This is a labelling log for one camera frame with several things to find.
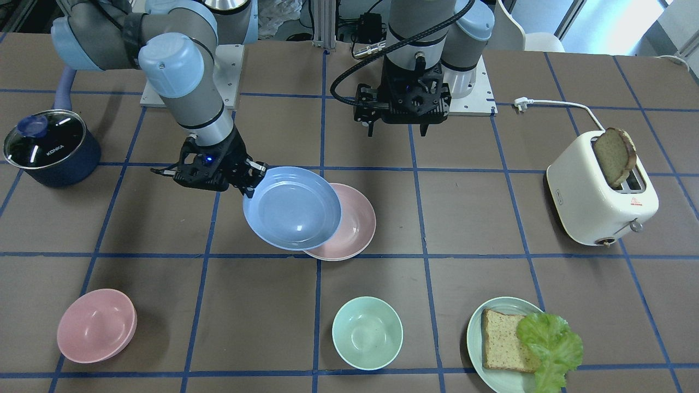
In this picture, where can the white toaster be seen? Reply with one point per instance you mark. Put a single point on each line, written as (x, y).
(590, 211)

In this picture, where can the pink plate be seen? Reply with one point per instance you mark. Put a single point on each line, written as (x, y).
(356, 229)

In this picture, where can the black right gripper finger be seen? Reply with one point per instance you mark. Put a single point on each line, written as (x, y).
(251, 174)

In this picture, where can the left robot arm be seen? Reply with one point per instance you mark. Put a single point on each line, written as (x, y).
(434, 48)

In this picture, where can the bread slice in toaster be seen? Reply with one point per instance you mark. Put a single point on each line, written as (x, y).
(616, 154)

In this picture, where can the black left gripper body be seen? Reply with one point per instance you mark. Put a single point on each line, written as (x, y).
(389, 86)

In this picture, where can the mint green bowl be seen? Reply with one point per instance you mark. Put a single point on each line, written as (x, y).
(367, 333)

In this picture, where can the pink bowl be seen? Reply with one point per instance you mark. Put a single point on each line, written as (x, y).
(97, 326)

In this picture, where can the green lettuce leaf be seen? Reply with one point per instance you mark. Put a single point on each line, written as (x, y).
(557, 347)

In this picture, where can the aluminium frame post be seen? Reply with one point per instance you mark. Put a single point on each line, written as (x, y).
(324, 25)

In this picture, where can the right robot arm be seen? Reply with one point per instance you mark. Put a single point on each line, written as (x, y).
(174, 43)

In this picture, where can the blue plate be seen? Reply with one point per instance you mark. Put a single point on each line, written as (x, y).
(293, 208)

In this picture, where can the dark blue pot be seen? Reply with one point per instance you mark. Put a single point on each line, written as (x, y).
(55, 147)

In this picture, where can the bread slice on plate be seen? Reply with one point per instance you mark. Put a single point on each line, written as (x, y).
(502, 348)

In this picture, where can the mint green plate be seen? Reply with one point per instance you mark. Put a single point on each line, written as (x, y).
(498, 380)

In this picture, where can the white chair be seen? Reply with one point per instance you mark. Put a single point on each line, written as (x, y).
(508, 34)

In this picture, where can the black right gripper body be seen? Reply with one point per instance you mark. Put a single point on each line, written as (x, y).
(236, 154)

